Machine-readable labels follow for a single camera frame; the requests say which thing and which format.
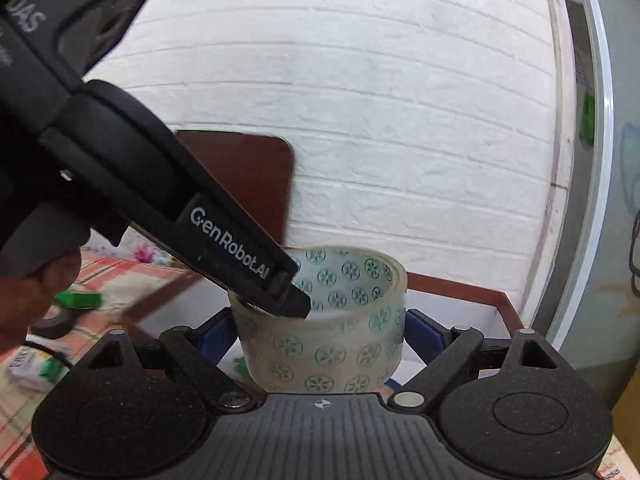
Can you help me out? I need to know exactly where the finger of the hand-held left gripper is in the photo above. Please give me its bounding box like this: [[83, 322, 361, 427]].
[[170, 175, 312, 319]]

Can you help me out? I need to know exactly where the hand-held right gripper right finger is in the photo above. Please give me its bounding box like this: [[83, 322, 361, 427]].
[[387, 309, 562, 409]]

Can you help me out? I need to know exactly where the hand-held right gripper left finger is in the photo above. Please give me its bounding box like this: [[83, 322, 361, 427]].
[[85, 307, 253, 409]]

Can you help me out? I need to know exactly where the brown cardboard shoe box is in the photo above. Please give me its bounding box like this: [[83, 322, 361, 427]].
[[122, 270, 523, 396]]

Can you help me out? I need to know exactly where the clear green-patterned tape roll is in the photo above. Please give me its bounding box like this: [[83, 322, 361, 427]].
[[228, 246, 408, 395]]

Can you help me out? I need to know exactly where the small green box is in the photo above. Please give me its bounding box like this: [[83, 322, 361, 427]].
[[55, 290, 104, 309]]

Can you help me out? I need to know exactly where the black tape roll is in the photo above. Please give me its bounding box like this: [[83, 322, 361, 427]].
[[30, 305, 76, 339]]

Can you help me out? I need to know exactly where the person's left hand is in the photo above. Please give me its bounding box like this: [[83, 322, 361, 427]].
[[0, 247, 83, 356]]

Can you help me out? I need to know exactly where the dark brown wooden headboard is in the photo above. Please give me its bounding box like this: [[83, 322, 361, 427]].
[[175, 130, 296, 251]]

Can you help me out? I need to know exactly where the floral printed plastic bag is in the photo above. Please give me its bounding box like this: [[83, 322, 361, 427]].
[[82, 227, 188, 271]]

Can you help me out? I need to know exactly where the white and green packet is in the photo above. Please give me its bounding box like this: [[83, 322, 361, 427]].
[[5, 344, 68, 392]]

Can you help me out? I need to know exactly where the red plaid blanket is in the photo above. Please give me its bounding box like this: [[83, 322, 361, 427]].
[[0, 250, 221, 480]]

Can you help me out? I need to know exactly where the tan cardboard box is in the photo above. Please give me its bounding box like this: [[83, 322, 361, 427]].
[[610, 385, 640, 461]]

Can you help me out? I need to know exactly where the white framed cartoon glass door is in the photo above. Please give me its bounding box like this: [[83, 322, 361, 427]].
[[530, 0, 640, 411]]

